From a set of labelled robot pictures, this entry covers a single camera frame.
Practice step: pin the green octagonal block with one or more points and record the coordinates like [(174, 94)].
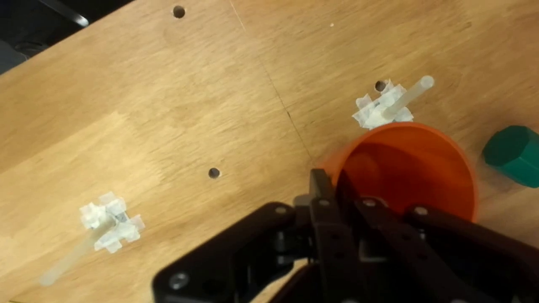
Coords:
[(514, 153)]

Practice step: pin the clear plastic peg stand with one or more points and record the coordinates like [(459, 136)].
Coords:
[(110, 223), (388, 106)]

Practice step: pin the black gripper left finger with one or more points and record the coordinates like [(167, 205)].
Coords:
[(253, 257)]

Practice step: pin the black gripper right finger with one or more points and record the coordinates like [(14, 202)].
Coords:
[(439, 257)]

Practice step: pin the orange plastic cup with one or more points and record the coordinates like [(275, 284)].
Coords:
[(415, 168)]

